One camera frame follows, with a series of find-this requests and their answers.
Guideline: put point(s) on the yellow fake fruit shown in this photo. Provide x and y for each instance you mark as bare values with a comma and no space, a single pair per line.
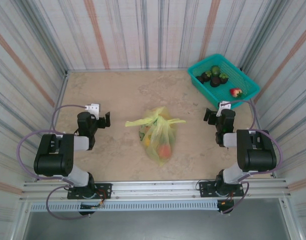
146,143

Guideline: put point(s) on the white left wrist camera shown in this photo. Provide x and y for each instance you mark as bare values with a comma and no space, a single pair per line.
94,108

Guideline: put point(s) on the yellow plastic bag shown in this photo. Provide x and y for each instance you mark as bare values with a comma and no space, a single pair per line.
158,130

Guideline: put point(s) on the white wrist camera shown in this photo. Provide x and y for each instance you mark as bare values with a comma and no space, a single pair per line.
94,108
223,105

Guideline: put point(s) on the green fake lime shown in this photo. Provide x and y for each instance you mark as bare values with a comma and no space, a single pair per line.
215,70

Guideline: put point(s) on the red fake strawberry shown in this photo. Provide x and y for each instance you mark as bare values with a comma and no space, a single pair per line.
235,93

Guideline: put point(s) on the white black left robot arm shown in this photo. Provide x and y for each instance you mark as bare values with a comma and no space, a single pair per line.
53,157

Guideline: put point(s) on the pink red fake fruit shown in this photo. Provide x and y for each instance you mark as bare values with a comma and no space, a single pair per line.
164,151

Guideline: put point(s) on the aluminium mounting rail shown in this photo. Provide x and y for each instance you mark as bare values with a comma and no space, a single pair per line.
155,187

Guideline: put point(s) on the dark fake mangosteen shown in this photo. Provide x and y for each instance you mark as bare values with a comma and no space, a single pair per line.
200,79
208,76
223,78
215,82

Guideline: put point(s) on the teal plastic basket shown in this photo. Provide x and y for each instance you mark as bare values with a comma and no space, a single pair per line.
245,85

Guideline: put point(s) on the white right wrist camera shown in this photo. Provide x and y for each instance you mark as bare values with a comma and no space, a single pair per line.
223,105

